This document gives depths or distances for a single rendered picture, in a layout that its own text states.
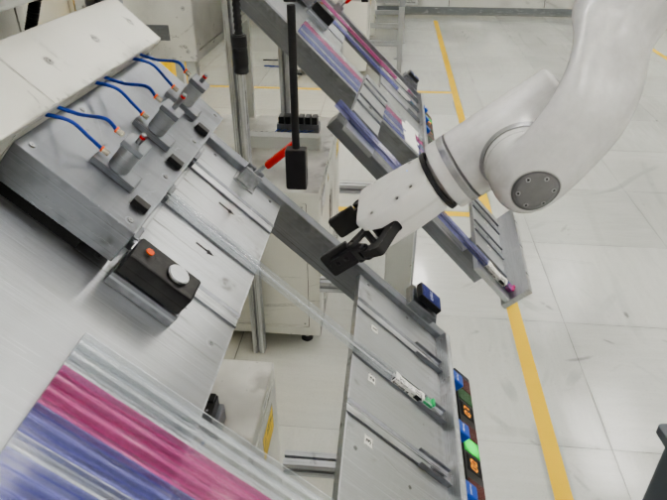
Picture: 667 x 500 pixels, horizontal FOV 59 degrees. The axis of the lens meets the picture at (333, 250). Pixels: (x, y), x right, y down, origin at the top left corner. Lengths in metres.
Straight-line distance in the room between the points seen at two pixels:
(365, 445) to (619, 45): 0.52
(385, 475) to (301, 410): 1.19
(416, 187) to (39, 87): 0.40
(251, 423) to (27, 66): 0.67
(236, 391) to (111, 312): 0.55
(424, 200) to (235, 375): 0.62
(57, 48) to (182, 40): 1.02
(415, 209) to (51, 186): 0.37
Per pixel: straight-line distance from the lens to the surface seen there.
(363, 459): 0.75
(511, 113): 0.66
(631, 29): 0.64
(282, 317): 2.08
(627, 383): 2.25
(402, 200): 0.67
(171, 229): 0.74
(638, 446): 2.05
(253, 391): 1.13
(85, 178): 0.62
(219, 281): 0.74
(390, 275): 1.35
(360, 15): 5.24
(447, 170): 0.67
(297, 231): 0.98
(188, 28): 1.73
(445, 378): 1.00
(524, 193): 0.61
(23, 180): 0.63
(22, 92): 0.64
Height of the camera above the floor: 1.41
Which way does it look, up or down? 32 degrees down
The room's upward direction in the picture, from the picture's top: straight up
